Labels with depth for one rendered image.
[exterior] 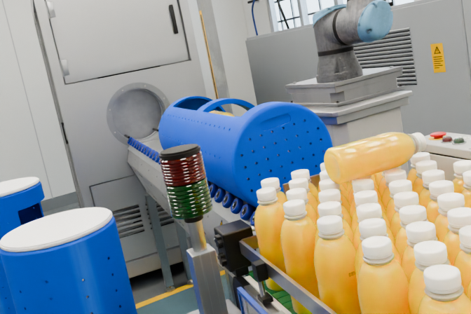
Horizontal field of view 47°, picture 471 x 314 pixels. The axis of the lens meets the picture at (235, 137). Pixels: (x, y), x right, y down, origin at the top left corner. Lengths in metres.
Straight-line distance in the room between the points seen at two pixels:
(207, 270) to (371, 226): 0.25
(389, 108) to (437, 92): 1.22
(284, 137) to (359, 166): 0.38
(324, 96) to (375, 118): 0.18
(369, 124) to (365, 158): 0.70
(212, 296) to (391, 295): 0.27
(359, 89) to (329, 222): 0.97
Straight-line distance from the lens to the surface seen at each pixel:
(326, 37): 1.76
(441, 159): 1.26
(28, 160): 6.26
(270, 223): 1.07
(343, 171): 1.00
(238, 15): 7.03
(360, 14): 1.66
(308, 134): 1.39
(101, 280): 1.37
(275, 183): 1.14
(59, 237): 1.34
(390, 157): 1.06
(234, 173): 1.32
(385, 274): 0.75
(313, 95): 1.81
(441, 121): 2.99
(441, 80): 2.93
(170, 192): 0.80
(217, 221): 1.66
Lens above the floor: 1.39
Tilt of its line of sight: 9 degrees down
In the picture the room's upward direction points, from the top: 11 degrees counter-clockwise
